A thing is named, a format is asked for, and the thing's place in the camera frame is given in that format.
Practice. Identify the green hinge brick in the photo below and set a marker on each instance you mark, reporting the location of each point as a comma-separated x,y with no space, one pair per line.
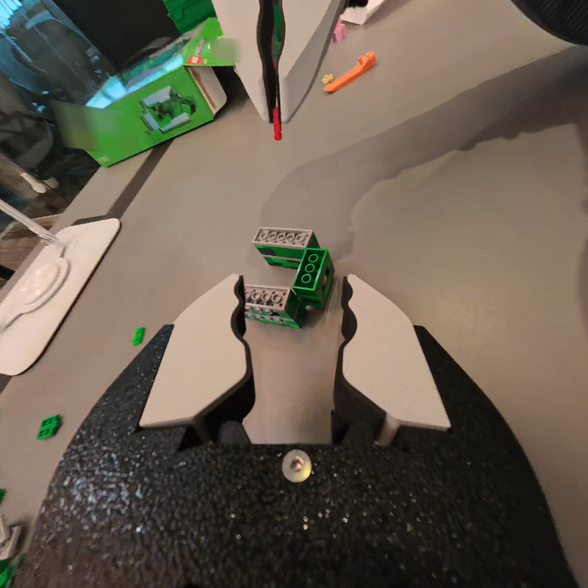
48,427

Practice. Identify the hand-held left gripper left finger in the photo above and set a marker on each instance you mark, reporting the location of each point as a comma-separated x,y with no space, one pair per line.
197,367

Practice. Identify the small green plate brick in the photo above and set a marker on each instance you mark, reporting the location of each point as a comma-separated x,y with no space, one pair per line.
138,336

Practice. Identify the black rounded object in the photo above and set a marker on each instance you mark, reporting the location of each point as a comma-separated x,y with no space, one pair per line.
556,18

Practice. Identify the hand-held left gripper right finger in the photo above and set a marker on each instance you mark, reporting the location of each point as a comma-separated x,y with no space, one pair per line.
390,367

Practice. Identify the green toy brick box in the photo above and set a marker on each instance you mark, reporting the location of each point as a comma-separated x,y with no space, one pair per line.
183,92

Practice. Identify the green and grey brick assembly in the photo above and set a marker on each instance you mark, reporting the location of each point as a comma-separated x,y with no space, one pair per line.
294,275

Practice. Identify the small pink toy piece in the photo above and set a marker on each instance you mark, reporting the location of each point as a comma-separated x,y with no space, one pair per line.
339,32

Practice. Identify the orange brick separator tool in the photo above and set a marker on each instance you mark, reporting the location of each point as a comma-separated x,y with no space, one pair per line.
349,76

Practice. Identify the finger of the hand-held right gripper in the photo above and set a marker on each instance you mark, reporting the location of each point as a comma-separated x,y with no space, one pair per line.
243,32
307,41

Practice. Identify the red toy axle pin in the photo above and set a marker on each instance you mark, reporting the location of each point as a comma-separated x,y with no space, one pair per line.
276,124

